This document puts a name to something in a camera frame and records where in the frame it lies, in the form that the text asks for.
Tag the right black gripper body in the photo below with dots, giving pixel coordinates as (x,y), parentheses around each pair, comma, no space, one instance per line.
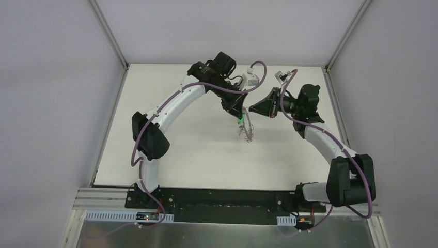
(272,103)

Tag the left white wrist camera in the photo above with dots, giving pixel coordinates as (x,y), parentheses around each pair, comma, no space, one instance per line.
(249,79)

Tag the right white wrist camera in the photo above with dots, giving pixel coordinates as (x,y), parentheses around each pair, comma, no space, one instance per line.
(283,77)

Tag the left white cable duct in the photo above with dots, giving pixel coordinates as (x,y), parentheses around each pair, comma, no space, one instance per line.
(128,216)

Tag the green headed key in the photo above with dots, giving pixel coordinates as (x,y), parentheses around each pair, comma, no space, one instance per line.
(241,120)

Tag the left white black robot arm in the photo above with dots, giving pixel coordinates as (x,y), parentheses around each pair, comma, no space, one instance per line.
(149,129)

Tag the white cable duct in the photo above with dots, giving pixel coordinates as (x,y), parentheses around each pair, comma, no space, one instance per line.
(286,220)
(128,216)

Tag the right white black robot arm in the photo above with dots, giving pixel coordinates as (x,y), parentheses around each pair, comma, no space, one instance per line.
(351,175)

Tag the right white cable duct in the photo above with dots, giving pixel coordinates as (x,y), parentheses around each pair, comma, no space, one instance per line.
(286,220)

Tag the aluminium frame rail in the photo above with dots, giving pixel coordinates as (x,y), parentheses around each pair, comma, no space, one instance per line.
(114,199)

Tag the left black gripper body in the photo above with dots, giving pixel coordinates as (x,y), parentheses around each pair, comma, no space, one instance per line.
(231,101)

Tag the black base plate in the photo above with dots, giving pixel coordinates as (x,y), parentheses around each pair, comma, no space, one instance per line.
(220,206)

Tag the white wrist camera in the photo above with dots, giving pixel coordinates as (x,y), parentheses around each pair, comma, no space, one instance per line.
(283,77)
(249,79)

